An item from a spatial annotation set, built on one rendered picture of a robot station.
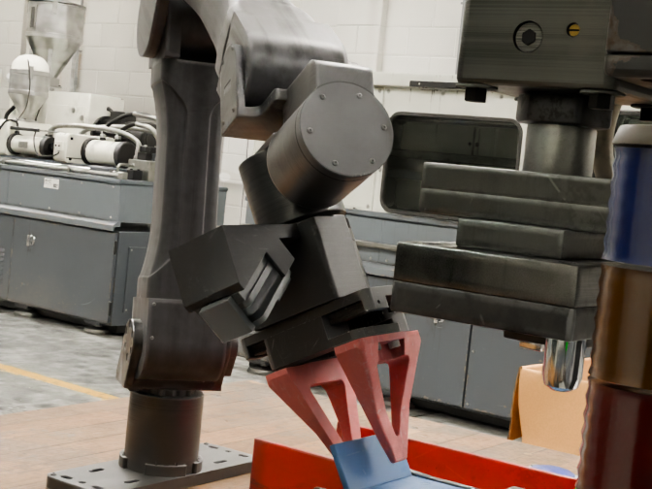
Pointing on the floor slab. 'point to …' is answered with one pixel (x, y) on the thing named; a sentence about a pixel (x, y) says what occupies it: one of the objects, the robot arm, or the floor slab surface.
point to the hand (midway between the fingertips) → (374, 454)
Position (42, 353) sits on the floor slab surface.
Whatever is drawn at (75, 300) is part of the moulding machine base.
